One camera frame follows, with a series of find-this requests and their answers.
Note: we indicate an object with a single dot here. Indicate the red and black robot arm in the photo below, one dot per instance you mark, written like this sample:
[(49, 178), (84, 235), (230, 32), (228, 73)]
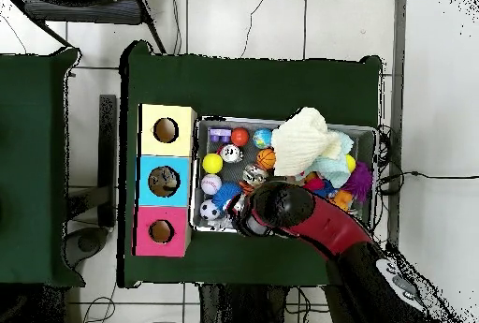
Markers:
[(329, 229)]

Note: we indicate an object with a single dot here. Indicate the large yellow ball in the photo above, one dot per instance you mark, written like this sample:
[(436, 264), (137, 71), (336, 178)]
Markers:
[(212, 163)]

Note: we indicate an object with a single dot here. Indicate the black chair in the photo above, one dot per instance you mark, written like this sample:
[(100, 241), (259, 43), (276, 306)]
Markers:
[(82, 8)]

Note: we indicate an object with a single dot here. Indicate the black flat panel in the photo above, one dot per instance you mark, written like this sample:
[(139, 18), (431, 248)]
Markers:
[(107, 150)]

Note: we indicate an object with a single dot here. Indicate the white baseball with red stitching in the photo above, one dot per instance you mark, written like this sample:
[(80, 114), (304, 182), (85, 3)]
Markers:
[(211, 184)]

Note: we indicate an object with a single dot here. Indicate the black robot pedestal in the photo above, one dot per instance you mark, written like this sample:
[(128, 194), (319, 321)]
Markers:
[(239, 304)]

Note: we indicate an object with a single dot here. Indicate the orange basketball toy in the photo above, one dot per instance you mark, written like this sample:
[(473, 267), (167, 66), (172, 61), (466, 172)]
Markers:
[(266, 158)]

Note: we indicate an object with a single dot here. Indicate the shallow mesh metal bin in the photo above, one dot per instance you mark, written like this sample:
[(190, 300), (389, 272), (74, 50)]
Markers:
[(202, 195)]

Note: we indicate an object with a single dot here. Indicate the wooden box with three holes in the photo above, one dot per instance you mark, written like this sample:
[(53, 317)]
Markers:
[(164, 147)]

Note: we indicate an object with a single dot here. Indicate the dark green side table cloth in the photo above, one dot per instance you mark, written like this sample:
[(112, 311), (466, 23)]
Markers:
[(33, 188)]

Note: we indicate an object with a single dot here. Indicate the crushed can with silver top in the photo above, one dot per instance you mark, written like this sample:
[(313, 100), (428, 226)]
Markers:
[(231, 153)]

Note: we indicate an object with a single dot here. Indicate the mint green waffle cloth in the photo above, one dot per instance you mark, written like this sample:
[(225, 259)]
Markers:
[(333, 169)]

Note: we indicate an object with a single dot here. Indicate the blue spiky ball toy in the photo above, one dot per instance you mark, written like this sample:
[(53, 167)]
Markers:
[(225, 192)]

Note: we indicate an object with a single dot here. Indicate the black and white soccer ball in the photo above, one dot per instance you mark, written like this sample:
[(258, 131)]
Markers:
[(209, 210)]

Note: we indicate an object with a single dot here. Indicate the cream waffle cloth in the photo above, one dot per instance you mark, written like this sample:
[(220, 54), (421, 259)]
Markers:
[(299, 143)]

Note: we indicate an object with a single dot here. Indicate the plain orange ball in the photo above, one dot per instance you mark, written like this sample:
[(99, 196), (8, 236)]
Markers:
[(240, 137)]

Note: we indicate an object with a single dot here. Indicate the blue globe ball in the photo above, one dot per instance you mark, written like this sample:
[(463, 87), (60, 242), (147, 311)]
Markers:
[(262, 138)]

